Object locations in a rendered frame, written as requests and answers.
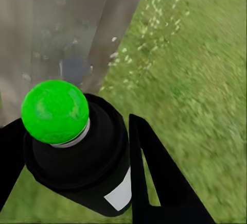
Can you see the pesticide atomizer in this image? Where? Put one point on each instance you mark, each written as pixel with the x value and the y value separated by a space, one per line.
pixel 77 144

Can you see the tree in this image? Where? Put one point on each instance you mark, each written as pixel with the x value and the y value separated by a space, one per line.
pixel 32 36

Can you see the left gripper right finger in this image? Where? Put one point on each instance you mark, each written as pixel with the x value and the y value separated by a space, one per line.
pixel 179 202

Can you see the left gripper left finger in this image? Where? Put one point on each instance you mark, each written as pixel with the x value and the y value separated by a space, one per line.
pixel 11 158

